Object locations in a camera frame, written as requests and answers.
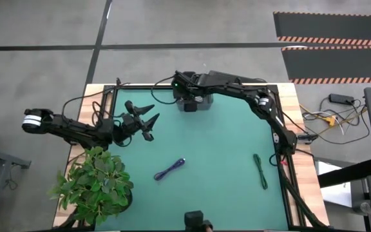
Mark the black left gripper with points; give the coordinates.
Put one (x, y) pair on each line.
(130, 124)

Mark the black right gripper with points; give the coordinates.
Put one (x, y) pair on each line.
(188, 87)

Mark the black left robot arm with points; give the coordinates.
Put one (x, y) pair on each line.
(76, 130)

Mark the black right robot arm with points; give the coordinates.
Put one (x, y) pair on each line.
(237, 87)

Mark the teal table mat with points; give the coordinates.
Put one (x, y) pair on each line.
(205, 154)

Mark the potted green leafy plant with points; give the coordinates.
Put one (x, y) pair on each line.
(95, 180)

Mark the black hazard-striped floor mat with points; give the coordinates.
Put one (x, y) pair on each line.
(337, 64)
(333, 27)

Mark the black power adapter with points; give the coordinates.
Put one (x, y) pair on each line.
(341, 98)

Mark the white floor sheet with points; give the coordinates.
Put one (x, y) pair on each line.
(333, 193)

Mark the black desk beam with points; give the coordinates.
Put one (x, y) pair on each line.
(349, 173)

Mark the black table-level camera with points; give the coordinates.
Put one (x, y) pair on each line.
(198, 222)

